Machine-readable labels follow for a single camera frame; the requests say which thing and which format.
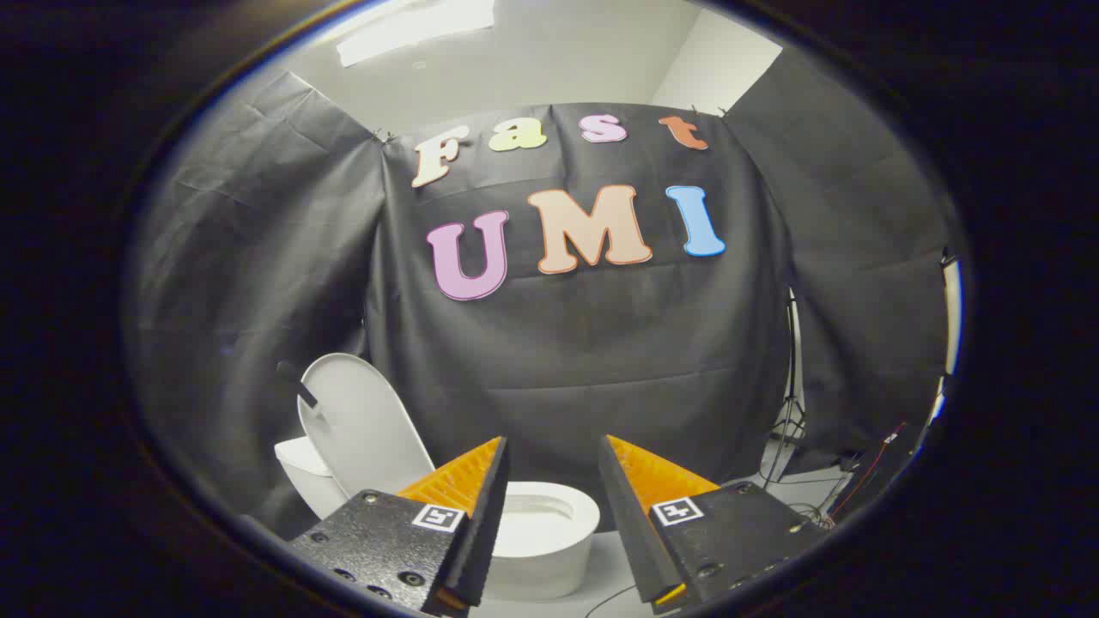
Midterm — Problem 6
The black lid handle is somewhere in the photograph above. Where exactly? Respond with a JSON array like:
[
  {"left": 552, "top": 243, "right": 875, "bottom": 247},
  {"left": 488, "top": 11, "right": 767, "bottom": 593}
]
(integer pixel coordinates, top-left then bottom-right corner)
[{"left": 276, "top": 360, "right": 319, "bottom": 409}]

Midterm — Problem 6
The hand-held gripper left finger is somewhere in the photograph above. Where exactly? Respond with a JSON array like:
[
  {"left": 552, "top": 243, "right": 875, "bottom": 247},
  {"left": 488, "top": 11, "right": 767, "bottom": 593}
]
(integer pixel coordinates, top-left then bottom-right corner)
[{"left": 288, "top": 436, "right": 512, "bottom": 617}]

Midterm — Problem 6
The white toilet lid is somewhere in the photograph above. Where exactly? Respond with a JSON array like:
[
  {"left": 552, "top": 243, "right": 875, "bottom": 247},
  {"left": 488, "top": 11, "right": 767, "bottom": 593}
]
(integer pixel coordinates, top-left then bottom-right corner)
[{"left": 297, "top": 353, "right": 436, "bottom": 499}]

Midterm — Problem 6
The red cable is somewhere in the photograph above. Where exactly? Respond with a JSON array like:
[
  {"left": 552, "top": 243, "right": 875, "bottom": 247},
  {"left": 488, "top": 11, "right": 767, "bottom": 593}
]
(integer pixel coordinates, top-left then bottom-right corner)
[{"left": 829, "top": 421, "right": 908, "bottom": 516}]

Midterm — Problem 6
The black backdrop cloth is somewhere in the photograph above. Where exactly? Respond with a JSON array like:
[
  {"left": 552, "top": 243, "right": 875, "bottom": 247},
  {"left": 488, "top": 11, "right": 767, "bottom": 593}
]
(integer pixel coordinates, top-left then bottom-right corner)
[{"left": 129, "top": 51, "right": 958, "bottom": 537}]

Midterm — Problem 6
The black tripod stand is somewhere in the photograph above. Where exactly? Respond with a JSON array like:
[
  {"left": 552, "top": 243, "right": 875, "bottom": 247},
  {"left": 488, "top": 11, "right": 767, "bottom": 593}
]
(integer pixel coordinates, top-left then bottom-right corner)
[{"left": 760, "top": 288, "right": 808, "bottom": 490}]

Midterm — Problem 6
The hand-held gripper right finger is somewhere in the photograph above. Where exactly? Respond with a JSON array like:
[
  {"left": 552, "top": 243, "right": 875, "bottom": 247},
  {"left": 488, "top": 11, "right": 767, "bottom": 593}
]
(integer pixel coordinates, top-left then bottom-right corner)
[{"left": 598, "top": 434, "right": 829, "bottom": 615}]

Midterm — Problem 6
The white toilet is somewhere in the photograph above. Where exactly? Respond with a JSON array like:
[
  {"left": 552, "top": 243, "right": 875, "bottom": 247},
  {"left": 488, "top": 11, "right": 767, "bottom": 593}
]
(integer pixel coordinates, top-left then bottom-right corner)
[{"left": 275, "top": 436, "right": 602, "bottom": 602}]

